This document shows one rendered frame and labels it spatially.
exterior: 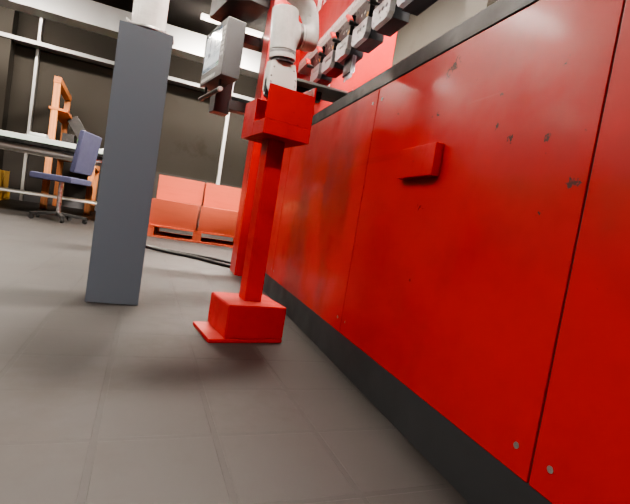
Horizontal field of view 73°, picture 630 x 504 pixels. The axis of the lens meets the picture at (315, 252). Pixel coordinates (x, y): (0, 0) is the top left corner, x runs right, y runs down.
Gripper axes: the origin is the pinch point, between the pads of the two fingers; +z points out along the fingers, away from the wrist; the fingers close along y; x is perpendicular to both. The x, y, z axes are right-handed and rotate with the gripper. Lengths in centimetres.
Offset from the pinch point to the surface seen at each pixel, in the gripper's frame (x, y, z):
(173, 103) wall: -733, -102, -139
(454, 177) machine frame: 68, -9, 21
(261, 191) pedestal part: -2.2, 3.0, 25.4
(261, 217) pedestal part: -2.2, 2.4, 33.9
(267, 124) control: 4.8, 5.4, 5.2
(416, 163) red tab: 56, -10, 17
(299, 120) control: 4.9, -5.3, 2.2
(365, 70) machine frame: -118, -111, -64
